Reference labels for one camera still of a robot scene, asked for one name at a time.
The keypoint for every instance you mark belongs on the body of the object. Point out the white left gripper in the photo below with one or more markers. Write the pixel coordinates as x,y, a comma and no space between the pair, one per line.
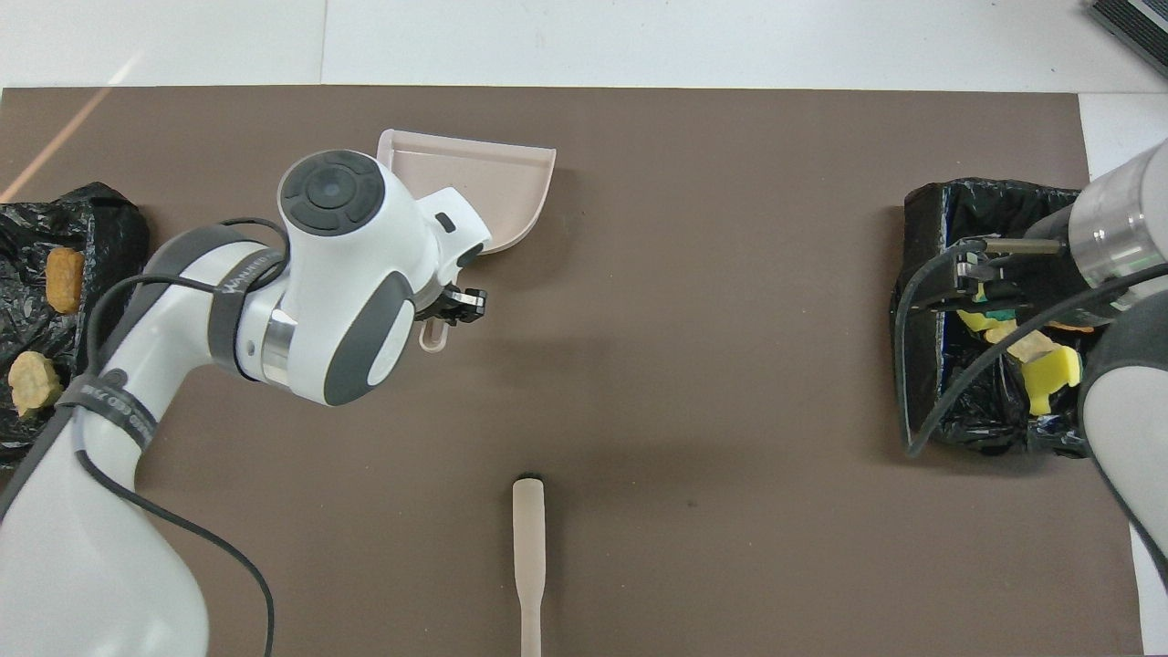
456,233

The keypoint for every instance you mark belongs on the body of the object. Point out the yellow sponge chunk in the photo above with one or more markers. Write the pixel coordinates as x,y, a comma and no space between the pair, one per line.
981,321

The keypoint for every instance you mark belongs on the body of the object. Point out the beige sponge scrap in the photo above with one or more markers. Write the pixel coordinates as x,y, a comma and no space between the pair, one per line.
35,381
1075,326
1027,345

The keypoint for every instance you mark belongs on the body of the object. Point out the beige plastic dustpan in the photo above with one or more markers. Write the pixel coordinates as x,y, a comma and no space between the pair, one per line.
493,187

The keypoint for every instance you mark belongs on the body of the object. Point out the notched yellow sponge piece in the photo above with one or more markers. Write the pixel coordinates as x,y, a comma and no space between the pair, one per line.
1049,374

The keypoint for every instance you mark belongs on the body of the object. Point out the beige hand brush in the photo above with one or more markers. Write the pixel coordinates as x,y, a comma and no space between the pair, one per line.
528,529

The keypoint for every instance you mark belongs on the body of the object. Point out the brown oval sponge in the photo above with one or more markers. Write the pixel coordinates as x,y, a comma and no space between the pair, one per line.
64,278

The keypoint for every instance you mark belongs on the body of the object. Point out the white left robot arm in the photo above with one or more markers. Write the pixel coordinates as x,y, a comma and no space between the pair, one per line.
137,411

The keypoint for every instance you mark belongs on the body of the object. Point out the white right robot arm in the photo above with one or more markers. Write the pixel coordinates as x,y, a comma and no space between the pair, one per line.
1127,237

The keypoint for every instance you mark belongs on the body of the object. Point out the black bag lined bin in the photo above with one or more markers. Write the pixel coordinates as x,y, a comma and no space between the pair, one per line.
949,210
109,237

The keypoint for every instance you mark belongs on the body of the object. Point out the brown table mat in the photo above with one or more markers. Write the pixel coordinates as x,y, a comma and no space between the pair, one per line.
684,365

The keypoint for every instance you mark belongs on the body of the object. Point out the grey ribbed device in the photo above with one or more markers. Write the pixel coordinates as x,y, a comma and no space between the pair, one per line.
1141,23

